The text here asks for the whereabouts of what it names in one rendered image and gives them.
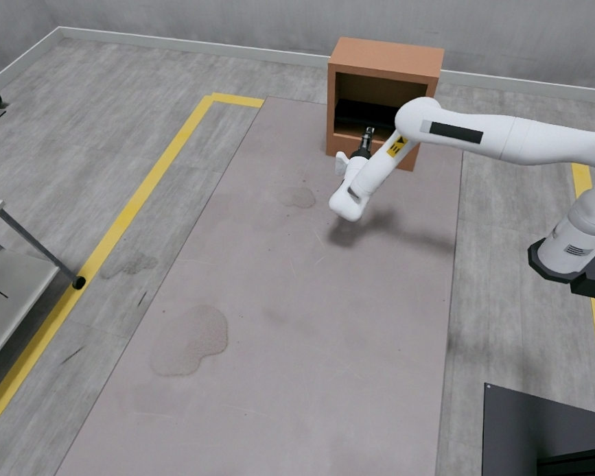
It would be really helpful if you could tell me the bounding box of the brown open-front cabinet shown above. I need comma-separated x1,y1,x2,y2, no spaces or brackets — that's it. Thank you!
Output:
326,37,445,159

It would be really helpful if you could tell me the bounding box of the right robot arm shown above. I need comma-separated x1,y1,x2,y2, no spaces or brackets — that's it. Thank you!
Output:
329,97,595,274

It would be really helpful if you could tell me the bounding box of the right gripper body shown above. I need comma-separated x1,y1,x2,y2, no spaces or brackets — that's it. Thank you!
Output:
349,143,372,160

